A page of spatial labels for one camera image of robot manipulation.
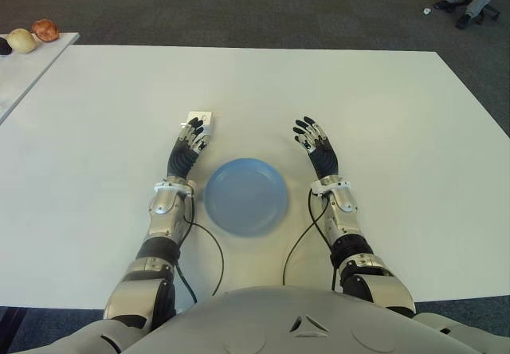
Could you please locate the white side table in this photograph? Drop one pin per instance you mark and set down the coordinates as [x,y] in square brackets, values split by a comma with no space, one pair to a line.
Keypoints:
[24,75]

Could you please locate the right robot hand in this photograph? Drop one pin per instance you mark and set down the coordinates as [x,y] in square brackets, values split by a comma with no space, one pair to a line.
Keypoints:
[324,158]

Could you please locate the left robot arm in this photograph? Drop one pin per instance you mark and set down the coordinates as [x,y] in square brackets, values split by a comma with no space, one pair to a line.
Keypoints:
[159,226]

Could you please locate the cream round bun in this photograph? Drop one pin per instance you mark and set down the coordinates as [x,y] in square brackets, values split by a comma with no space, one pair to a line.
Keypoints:
[22,41]

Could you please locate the grey robot torso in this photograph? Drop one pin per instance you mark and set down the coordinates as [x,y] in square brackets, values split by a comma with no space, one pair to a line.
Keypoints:
[255,322]

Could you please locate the reddish brown bread roll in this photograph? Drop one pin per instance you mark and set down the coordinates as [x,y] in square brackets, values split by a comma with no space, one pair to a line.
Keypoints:
[45,30]

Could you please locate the black round object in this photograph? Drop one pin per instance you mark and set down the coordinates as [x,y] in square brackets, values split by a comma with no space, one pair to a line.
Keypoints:
[4,47]

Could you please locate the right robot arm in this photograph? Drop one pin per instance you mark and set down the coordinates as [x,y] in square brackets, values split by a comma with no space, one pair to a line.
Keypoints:
[346,234]

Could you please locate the white charger block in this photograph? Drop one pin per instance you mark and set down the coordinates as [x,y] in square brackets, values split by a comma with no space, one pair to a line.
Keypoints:
[205,115]

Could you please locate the blue round plate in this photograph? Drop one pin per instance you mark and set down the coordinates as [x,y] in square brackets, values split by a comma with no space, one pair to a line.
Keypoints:
[245,194]

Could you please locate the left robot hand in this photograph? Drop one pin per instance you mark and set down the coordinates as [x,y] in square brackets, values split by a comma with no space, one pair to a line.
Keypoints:
[183,158]

